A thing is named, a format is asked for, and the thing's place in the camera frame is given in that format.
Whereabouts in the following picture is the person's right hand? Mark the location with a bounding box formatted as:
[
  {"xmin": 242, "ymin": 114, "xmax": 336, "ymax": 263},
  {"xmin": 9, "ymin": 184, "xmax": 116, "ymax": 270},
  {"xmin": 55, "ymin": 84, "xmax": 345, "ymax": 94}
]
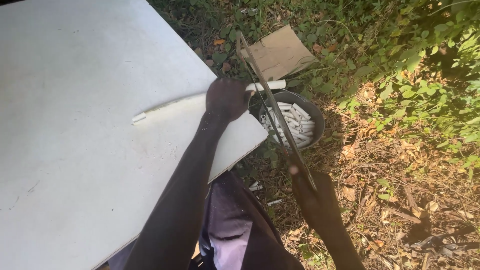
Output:
[{"xmin": 289, "ymin": 164, "xmax": 340, "ymax": 229}]

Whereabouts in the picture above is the grey metal bowl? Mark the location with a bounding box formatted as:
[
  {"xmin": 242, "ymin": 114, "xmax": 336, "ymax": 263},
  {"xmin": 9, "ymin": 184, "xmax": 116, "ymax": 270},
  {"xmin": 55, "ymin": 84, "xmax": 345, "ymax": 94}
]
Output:
[{"xmin": 258, "ymin": 90, "xmax": 326, "ymax": 151}]

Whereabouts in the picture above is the person's left hand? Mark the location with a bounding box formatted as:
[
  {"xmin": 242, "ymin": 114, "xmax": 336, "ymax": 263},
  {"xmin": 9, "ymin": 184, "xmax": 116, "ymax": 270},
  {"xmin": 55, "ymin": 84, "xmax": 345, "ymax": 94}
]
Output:
[{"xmin": 205, "ymin": 78, "xmax": 255, "ymax": 122}]

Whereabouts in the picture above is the person's dark clothing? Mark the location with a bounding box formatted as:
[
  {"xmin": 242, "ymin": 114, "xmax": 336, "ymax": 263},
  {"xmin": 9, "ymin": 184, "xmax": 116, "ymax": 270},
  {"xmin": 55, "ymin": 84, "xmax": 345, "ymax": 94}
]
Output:
[{"xmin": 108, "ymin": 170, "xmax": 305, "ymax": 270}]

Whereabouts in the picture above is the brown cardboard piece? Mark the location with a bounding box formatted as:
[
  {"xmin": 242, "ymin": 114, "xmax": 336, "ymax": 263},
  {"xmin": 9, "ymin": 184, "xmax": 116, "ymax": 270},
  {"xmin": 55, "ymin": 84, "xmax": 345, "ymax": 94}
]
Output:
[{"xmin": 240, "ymin": 24, "xmax": 319, "ymax": 82}]

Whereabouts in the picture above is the metal hacksaw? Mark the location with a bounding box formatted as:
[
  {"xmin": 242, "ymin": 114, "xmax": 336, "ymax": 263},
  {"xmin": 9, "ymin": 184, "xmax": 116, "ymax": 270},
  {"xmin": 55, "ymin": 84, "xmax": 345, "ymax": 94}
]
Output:
[{"xmin": 235, "ymin": 31, "xmax": 319, "ymax": 192}]

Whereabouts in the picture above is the long white plastic pipe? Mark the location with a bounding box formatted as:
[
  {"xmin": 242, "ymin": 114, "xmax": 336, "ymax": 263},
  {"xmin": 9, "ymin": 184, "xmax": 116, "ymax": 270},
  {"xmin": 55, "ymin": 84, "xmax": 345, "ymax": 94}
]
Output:
[{"xmin": 131, "ymin": 79, "xmax": 287, "ymax": 124}]

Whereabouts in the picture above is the pile of cut white pipe pieces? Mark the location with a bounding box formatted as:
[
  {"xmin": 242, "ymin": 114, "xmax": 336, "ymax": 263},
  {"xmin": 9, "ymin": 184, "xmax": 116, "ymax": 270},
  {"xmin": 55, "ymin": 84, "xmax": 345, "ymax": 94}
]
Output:
[{"xmin": 260, "ymin": 101, "xmax": 316, "ymax": 149}]

